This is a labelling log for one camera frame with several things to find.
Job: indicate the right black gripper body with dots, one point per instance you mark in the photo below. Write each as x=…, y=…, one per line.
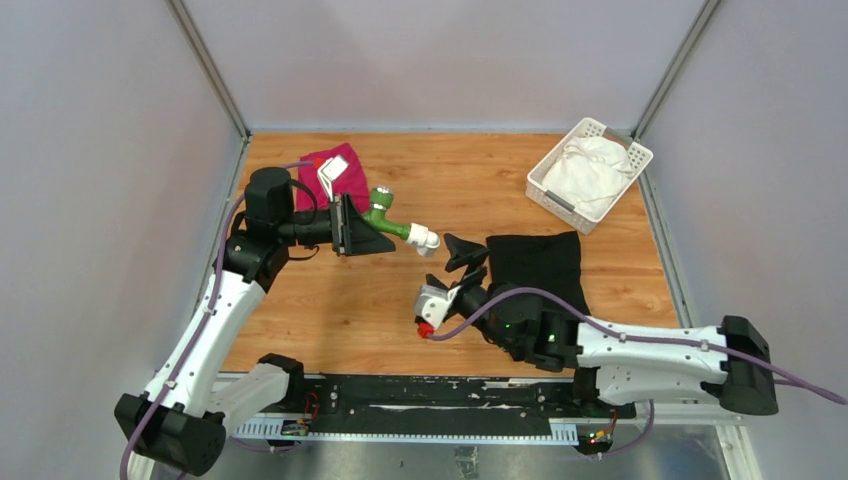
x=471, y=284

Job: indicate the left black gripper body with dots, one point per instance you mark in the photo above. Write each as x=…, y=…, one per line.
x=338, y=217

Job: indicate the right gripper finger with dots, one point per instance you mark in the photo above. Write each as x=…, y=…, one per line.
x=432, y=281
x=464, y=253

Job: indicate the white pipe fitting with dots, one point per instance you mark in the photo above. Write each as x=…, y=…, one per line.
x=425, y=241

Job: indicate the green water faucet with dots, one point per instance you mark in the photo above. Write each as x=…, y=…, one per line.
x=380, y=201

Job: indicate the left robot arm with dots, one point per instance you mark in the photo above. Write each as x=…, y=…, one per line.
x=179, y=419

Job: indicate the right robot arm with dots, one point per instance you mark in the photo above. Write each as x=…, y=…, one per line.
x=523, y=294

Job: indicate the magenta folded cloth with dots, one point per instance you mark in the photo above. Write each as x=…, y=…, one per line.
x=353, y=181

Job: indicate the black folded cloth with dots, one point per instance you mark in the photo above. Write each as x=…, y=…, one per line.
x=548, y=262

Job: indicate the white plastic basket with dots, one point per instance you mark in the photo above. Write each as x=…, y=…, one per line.
x=640, y=157

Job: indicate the white cloth in basket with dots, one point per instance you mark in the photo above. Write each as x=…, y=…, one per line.
x=589, y=174

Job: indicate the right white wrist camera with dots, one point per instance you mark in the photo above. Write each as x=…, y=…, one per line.
x=432, y=307

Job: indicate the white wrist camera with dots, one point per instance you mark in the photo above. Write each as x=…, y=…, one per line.
x=432, y=307
x=328, y=171

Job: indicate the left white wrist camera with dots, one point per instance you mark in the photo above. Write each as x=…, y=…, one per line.
x=328, y=171

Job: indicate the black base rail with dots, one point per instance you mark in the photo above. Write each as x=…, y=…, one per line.
x=421, y=407

